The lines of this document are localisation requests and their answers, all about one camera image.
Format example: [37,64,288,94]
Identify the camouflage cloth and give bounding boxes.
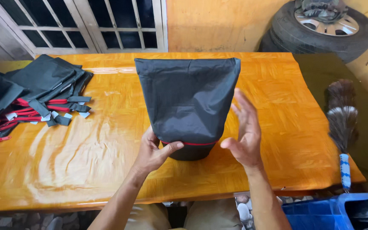
[294,0,349,23]

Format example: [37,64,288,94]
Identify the person's beige shorts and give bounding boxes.
[124,198,244,230]

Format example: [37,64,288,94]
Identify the black car tyre silver rim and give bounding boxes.
[269,0,368,64]

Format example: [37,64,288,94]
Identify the person's left hand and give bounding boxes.
[135,126,185,175]

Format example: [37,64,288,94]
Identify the white window grille frame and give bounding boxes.
[0,0,168,60]

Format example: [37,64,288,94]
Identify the pile of black fabric bags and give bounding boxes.
[0,54,94,145]

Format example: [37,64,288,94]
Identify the person's right hand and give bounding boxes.
[220,88,263,170]

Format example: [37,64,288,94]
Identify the black fabric bag red trim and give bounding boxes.
[134,57,241,161]

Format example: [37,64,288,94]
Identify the blue plastic crate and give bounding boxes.
[281,192,368,230]

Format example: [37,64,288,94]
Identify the brown feather duster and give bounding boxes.
[326,79,359,193]

